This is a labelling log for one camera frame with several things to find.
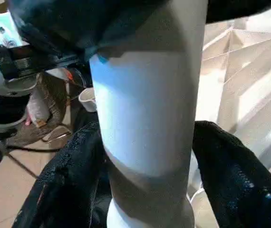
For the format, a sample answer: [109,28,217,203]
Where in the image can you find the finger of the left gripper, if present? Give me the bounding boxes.
[8,0,174,57]
[207,0,271,24]

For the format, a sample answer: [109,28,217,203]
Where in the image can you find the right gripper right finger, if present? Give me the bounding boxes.
[192,121,271,228]

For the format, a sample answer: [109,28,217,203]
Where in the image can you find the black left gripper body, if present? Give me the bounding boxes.
[0,42,87,81]

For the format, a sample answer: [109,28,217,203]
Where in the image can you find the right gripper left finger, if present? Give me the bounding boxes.
[12,121,112,228]

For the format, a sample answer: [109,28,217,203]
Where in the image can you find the white plastic table top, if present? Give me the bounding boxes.
[188,0,271,228]

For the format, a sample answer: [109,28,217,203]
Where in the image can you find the white plastic table leg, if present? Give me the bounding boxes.
[89,0,207,228]

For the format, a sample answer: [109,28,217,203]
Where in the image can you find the small white cup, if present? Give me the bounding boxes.
[78,88,98,113]

